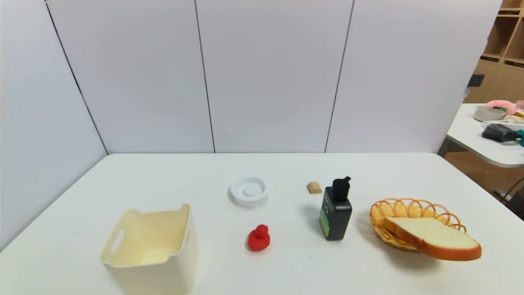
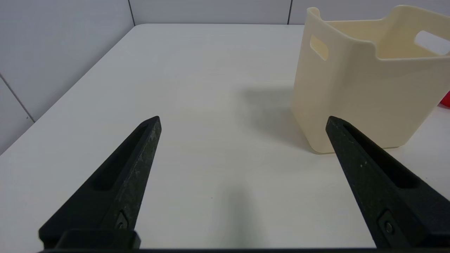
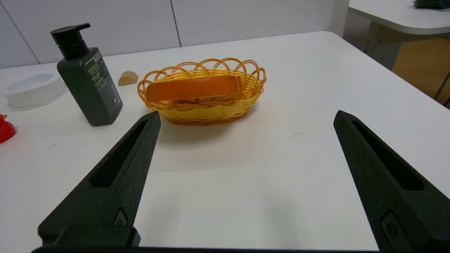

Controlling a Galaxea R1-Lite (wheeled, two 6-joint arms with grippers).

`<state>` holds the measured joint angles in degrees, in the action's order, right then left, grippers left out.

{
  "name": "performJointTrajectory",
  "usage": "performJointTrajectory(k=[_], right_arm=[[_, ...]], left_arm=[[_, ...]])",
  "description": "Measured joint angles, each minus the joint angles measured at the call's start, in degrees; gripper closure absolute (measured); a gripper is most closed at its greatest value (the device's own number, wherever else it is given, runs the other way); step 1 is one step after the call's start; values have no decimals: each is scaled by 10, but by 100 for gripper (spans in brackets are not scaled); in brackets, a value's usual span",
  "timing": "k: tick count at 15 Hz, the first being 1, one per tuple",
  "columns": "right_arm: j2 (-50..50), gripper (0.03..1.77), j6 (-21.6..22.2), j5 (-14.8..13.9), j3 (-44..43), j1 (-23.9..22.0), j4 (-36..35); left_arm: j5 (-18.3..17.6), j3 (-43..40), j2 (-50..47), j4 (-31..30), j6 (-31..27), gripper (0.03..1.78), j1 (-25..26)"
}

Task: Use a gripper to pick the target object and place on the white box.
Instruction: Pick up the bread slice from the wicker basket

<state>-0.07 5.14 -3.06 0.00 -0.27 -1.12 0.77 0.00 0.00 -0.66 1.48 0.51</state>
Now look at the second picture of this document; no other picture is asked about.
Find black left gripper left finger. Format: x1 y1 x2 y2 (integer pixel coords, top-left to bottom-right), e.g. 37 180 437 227
39 116 162 249

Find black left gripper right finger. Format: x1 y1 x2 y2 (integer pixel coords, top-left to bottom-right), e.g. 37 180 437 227
325 116 450 248

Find cream plastic box with handles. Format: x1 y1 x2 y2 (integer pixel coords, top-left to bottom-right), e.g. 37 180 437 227
290 5 450 154

